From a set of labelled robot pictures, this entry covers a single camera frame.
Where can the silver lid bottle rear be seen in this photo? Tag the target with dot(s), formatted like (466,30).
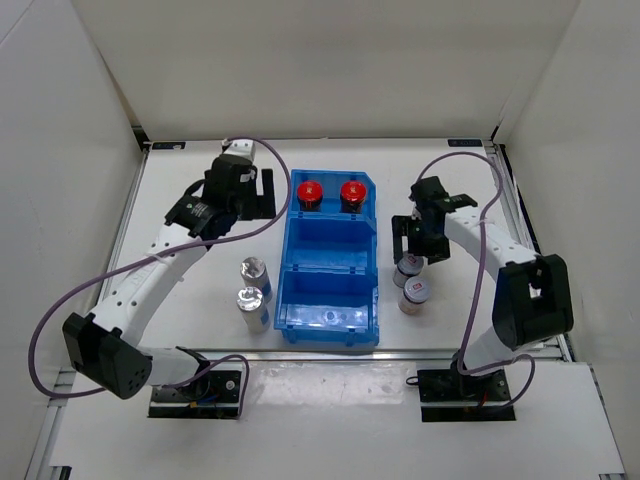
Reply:
(254,273)

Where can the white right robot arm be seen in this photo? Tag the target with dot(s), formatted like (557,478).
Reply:
(463,228)

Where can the silver lid bottle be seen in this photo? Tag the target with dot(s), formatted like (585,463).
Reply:
(253,308)
(254,273)

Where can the silver lid bottle front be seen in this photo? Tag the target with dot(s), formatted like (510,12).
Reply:
(253,308)

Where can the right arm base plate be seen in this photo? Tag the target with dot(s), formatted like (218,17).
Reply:
(447,397)

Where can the blue bin front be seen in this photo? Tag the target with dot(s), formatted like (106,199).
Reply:
(328,306)

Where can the white lid jar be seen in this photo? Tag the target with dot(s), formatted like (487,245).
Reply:
(416,292)
(408,266)

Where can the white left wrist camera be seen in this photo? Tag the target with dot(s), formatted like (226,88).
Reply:
(243,148)

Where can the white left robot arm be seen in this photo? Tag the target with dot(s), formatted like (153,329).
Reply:
(103,345)

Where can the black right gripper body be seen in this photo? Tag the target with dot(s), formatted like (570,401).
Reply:
(426,244)

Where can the red lid jar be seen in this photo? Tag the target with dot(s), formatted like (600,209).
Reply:
(310,196)
(352,196)

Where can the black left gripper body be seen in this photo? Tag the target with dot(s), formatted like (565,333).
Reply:
(245,206)

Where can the white lid jar front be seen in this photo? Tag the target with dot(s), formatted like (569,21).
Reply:
(416,292)

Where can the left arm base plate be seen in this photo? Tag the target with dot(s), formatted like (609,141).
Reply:
(216,396)

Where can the aluminium frame rail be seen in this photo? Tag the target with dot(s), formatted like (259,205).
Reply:
(531,301)

